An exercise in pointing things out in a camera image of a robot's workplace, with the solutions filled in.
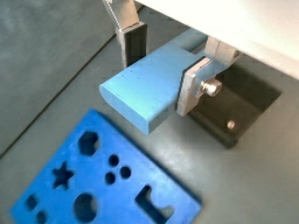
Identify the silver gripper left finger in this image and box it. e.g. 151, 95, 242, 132
101, 0, 147, 67

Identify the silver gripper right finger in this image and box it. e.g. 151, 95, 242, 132
176, 37, 242, 116

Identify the black curved fixture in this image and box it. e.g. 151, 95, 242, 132
189, 66, 282, 149

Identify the blue foam shape-cutout block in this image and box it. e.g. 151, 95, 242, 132
11, 110, 201, 224

